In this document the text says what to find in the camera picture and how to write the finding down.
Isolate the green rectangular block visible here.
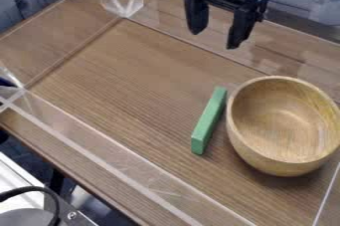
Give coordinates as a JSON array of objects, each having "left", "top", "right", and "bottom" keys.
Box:
[{"left": 190, "top": 87, "right": 226, "bottom": 155}]

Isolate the brown wooden bowl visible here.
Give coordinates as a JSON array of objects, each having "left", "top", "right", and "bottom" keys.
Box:
[{"left": 225, "top": 76, "right": 340, "bottom": 177}]

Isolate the clear acrylic front barrier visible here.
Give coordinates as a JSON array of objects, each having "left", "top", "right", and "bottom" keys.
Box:
[{"left": 0, "top": 66, "right": 256, "bottom": 226}]

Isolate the clear acrylic corner bracket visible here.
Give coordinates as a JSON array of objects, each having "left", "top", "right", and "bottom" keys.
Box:
[{"left": 100, "top": 0, "right": 144, "bottom": 18}]

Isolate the grey metal bracket with screw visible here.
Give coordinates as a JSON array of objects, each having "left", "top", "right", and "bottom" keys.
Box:
[{"left": 44, "top": 195, "right": 98, "bottom": 226}]

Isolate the black cable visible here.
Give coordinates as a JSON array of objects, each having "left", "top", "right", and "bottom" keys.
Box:
[{"left": 0, "top": 185, "right": 62, "bottom": 226}]

